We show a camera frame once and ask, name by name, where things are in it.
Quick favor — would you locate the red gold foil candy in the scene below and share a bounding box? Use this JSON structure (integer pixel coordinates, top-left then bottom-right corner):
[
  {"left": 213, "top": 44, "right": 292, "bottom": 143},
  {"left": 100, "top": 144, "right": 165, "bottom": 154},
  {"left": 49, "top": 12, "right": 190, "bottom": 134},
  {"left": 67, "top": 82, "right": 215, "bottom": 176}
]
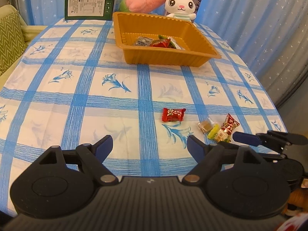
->
[{"left": 207, "top": 114, "right": 240, "bottom": 142}]

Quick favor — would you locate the clear brown candy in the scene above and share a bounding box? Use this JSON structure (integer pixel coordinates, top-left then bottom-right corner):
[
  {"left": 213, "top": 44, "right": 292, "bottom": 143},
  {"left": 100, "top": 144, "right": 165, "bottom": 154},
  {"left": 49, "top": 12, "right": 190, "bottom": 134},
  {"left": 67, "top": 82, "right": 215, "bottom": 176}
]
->
[{"left": 197, "top": 117, "right": 218, "bottom": 134}]

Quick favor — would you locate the small red candy top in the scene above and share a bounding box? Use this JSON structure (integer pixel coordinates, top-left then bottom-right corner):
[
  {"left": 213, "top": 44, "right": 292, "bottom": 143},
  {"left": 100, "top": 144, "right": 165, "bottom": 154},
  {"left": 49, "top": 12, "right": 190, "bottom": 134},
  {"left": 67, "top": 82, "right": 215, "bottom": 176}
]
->
[{"left": 162, "top": 107, "right": 186, "bottom": 122}]

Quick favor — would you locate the white green snack bag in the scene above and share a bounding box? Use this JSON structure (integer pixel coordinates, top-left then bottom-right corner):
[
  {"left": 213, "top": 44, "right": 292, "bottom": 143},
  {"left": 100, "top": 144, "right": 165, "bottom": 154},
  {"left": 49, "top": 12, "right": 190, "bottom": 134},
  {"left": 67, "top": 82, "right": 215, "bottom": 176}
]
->
[{"left": 158, "top": 35, "right": 185, "bottom": 50}]

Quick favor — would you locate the large red snack packet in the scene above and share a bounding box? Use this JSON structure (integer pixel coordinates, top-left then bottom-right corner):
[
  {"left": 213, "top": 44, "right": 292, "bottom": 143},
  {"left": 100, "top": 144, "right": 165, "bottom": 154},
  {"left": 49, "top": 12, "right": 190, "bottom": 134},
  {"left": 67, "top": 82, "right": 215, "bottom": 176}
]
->
[{"left": 150, "top": 39, "right": 170, "bottom": 48}]

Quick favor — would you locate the clear dark snack packet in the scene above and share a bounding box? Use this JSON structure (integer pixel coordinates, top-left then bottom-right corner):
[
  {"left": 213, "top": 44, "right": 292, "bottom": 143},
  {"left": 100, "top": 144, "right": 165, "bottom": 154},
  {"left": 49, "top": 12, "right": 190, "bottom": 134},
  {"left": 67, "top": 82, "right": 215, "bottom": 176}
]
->
[{"left": 134, "top": 37, "right": 153, "bottom": 46}]

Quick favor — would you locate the person's right hand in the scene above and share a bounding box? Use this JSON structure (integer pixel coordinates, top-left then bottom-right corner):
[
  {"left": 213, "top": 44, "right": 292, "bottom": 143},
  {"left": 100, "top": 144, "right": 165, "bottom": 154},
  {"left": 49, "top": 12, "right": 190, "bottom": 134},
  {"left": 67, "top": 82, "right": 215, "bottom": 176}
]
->
[{"left": 282, "top": 188, "right": 308, "bottom": 216}]

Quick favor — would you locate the blue checked floral tablecloth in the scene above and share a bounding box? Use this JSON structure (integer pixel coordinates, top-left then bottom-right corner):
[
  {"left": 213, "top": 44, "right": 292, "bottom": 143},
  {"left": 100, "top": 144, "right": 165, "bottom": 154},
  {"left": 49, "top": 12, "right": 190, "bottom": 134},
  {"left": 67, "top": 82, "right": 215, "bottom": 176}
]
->
[{"left": 1, "top": 20, "right": 285, "bottom": 215}]

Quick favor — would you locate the blue star curtain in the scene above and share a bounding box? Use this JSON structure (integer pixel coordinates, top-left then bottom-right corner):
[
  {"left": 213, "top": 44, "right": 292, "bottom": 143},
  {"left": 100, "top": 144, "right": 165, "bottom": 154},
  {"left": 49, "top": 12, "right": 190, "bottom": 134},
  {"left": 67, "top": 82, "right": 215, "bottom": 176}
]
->
[{"left": 4, "top": 0, "right": 307, "bottom": 107}]

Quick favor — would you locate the orange plastic tray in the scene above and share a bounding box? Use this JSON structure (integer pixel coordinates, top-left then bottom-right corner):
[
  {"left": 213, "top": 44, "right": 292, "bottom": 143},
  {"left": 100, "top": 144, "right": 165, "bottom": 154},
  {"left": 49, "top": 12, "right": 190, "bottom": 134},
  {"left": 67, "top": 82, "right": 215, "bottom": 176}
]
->
[{"left": 113, "top": 12, "right": 221, "bottom": 67}]

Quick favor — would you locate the pale green sofa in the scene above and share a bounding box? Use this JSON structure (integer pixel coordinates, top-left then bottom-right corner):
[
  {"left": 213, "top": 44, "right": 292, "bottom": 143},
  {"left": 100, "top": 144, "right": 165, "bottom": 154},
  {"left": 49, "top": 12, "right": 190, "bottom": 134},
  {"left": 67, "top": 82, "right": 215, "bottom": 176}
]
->
[{"left": 1, "top": 4, "right": 46, "bottom": 87}]

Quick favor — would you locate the green chevron cushion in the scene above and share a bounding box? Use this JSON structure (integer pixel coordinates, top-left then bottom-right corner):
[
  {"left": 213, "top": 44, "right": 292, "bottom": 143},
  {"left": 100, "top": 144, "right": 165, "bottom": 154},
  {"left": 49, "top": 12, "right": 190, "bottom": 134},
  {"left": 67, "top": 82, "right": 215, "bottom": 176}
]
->
[{"left": 0, "top": 12, "right": 27, "bottom": 75}]

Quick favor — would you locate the white bunny plush toy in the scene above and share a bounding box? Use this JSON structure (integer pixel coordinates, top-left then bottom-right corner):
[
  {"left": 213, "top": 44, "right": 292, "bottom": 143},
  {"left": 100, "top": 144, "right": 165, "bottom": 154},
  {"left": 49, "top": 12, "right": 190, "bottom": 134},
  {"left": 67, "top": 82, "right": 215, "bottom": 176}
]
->
[{"left": 164, "top": 0, "right": 196, "bottom": 22}]

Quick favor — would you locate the green printed carton box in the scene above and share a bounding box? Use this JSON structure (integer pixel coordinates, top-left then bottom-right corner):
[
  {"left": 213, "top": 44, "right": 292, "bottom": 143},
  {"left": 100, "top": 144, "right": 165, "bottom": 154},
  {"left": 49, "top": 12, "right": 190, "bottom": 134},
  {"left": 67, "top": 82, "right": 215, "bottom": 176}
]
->
[{"left": 64, "top": 0, "right": 120, "bottom": 20}]

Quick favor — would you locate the pink starfish plush toy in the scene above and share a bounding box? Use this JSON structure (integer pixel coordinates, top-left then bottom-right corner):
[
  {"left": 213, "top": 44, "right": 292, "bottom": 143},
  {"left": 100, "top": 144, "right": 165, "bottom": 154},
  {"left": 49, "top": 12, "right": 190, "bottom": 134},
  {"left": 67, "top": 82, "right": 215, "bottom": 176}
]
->
[{"left": 119, "top": 0, "right": 166, "bottom": 13}]

